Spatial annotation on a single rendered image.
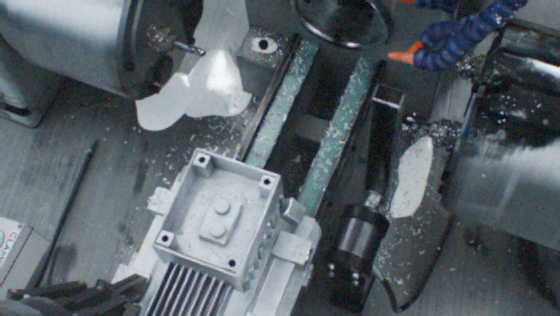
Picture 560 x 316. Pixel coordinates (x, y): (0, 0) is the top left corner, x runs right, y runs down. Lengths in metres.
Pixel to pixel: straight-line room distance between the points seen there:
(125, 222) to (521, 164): 0.61
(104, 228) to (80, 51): 0.32
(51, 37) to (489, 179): 0.57
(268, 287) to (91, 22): 0.39
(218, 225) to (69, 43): 0.34
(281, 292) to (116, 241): 0.40
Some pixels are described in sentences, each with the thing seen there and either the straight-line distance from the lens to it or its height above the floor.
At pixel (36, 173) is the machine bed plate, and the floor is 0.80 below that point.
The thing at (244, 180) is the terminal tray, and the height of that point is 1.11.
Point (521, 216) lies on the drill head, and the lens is 0.95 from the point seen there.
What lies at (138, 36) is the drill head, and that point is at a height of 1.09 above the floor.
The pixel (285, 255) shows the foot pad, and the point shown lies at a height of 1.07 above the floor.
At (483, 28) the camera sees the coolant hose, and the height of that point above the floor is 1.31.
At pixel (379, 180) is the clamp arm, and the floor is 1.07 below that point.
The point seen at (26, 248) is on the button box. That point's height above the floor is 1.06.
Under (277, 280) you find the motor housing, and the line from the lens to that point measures 0.90.
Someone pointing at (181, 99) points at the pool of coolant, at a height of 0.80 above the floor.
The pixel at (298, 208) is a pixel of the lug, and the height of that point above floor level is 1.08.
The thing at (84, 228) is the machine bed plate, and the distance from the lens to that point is 1.26.
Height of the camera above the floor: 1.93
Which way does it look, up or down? 65 degrees down
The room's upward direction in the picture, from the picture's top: 10 degrees counter-clockwise
